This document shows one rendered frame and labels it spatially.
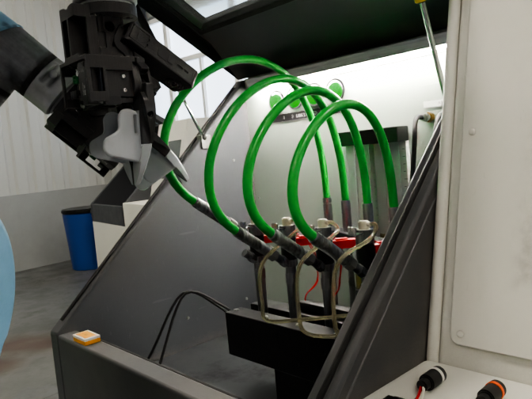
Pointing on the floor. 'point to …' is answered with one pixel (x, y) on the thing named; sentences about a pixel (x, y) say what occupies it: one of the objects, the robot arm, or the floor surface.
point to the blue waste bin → (80, 237)
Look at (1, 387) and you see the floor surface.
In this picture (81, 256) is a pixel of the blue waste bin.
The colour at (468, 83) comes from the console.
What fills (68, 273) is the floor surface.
